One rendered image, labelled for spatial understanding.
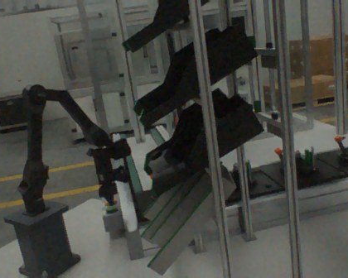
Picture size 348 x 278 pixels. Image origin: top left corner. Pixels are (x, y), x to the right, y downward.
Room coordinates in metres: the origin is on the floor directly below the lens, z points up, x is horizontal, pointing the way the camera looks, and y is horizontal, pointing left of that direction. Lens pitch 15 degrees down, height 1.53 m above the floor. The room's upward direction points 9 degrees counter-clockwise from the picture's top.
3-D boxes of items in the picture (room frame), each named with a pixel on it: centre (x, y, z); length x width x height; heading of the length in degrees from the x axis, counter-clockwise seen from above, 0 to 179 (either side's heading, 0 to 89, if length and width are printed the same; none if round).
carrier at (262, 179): (1.33, -0.21, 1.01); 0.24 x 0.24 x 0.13; 9
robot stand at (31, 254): (1.14, 0.46, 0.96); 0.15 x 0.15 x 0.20; 51
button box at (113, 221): (1.34, 0.27, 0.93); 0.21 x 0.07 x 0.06; 9
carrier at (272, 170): (1.37, -0.45, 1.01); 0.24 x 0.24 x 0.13; 9
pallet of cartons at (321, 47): (8.09, -3.27, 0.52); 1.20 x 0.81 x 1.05; 6
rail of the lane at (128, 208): (1.54, 0.23, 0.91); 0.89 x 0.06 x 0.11; 9
